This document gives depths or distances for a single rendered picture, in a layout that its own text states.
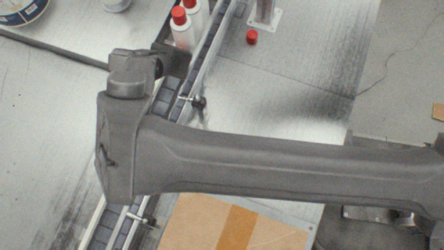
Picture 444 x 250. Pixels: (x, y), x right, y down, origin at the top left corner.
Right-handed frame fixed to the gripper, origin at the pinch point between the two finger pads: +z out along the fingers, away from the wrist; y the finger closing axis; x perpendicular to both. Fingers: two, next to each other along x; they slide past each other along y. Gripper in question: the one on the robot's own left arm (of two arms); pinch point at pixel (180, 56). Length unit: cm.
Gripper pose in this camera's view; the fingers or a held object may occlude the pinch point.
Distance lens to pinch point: 103.3
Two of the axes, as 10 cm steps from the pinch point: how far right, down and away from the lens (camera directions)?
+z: 2.2, -2.9, 9.3
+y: -9.4, -3.2, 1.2
